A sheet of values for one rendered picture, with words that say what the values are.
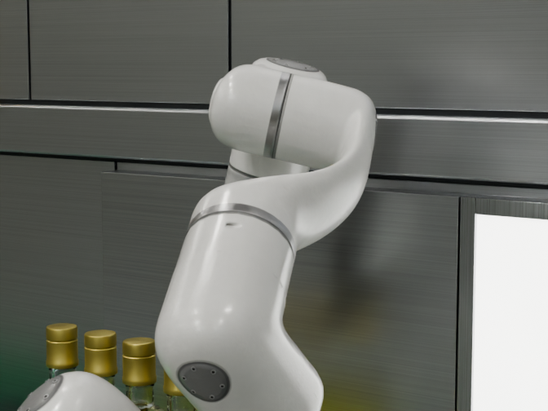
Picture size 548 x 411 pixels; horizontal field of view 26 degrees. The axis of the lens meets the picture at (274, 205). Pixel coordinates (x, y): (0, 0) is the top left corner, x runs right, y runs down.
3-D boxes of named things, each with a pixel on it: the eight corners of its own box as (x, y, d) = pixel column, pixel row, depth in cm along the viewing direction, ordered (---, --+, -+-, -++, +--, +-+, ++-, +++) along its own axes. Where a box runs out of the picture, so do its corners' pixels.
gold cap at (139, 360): (163, 381, 124) (163, 339, 123) (140, 388, 121) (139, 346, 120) (138, 375, 126) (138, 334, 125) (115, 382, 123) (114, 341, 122)
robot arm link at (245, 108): (327, 89, 97) (214, 64, 98) (299, 210, 100) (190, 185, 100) (333, 64, 112) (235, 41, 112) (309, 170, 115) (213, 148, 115)
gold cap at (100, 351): (124, 371, 127) (124, 331, 127) (102, 378, 124) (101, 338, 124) (99, 367, 129) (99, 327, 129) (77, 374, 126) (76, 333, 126)
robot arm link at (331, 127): (178, 279, 92) (231, 115, 108) (340, 315, 92) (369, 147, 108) (189, 200, 87) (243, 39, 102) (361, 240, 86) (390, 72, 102)
